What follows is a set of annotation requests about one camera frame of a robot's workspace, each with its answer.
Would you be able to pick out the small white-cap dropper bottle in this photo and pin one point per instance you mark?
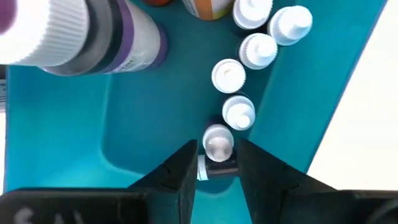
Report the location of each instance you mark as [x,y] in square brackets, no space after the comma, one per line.
[228,75]
[290,25]
[258,51]
[217,143]
[252,12]
[238,112]

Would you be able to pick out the purple cap food coloring bottle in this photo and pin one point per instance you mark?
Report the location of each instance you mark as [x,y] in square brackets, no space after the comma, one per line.
[93,34]

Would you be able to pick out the yellow cap food coloring bottle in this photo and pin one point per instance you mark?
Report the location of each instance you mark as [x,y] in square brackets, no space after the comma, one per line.
[206,9]

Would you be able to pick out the red cap food coloring bottle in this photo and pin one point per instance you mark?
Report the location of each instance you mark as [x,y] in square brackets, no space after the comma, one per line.
[157,2]

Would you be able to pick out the teal plastic bin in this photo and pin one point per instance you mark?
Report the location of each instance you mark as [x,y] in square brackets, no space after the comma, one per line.
[140,109]

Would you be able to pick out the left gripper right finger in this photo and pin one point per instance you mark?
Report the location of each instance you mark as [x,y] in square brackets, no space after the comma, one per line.
[267,186]

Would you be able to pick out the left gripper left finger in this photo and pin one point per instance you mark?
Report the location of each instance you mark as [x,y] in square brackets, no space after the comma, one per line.
[177,186]

